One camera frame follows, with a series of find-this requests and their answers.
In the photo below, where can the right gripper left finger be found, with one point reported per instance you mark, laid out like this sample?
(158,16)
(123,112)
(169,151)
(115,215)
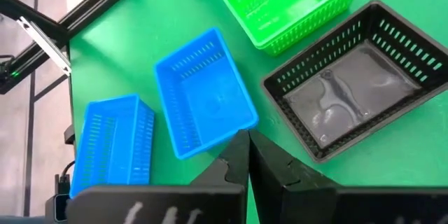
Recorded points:
(157,206)

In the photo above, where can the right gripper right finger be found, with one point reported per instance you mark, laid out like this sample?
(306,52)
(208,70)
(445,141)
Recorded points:
(297,203)

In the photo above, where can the blue slotted plastic basket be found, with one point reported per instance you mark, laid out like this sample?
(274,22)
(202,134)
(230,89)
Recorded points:
(210,101)
(119,147)

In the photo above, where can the black slotted plastic basket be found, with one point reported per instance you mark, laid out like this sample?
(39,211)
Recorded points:
(350,87)

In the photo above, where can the light green plastic basket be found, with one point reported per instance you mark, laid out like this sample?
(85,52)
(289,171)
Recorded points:
(304,29)
(280,3)

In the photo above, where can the black device with green light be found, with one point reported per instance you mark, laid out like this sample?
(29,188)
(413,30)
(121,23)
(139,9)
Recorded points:
(10,77)

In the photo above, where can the black table-level camera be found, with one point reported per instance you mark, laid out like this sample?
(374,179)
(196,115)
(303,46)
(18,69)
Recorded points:
(59,206)

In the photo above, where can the silver metal bracket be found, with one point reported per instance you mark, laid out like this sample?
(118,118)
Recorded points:
(45,45)

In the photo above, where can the black aluminium table frame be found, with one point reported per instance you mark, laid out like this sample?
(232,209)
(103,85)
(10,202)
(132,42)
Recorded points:
(101,1)

